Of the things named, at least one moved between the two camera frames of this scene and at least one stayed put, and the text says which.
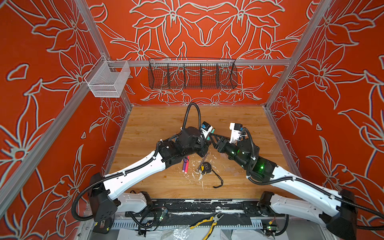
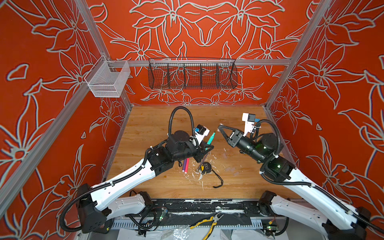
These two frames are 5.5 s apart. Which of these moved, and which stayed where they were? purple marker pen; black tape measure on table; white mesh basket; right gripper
Moved: right gripper
Stayed: purple marker pen; black tape measure on table; white mesh basket
